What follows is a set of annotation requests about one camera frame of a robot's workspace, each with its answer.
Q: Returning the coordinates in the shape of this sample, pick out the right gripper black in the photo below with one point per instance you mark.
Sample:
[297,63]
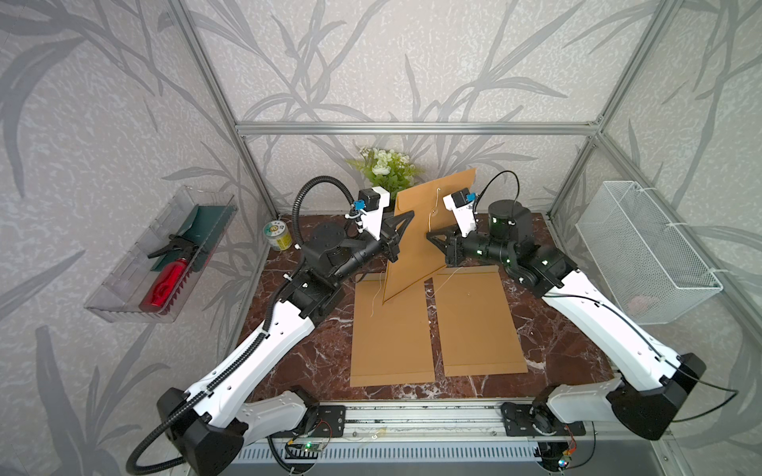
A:
[450,247]

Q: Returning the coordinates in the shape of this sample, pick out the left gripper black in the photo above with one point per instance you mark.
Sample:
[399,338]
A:
[388,240]

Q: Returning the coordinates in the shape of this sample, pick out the brown file bag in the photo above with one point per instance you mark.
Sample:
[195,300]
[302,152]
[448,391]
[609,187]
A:
[391,342]
[418,257]
[477,332]

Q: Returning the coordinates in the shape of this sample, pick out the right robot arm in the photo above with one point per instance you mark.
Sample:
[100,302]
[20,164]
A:
[653,380]

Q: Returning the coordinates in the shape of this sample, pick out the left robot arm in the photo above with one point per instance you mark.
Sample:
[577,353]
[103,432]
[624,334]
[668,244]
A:
[303,301]

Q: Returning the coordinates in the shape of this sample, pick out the green plant white flowers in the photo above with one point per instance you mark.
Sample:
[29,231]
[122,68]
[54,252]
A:
[391,170]

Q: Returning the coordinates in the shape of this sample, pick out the dark green cloth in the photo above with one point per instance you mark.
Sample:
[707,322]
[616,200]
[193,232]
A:
[197,237]

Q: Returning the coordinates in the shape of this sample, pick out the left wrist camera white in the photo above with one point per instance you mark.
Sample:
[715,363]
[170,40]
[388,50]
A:
[367,211]

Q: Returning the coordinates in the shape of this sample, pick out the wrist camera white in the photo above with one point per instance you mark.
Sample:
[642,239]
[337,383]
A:
[367,211]
[461,204]

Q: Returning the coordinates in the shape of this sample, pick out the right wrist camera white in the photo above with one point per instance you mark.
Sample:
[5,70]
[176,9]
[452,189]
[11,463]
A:
[461,204]

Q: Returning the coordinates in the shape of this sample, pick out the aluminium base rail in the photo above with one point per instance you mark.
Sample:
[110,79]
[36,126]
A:
[411,419]

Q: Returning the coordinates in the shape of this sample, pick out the white wire mesh basket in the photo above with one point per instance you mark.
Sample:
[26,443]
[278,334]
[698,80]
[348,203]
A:
[654,274]

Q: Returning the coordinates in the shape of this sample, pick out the clear plastic wall tray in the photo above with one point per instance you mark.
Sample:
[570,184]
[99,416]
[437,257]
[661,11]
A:
[118,298]

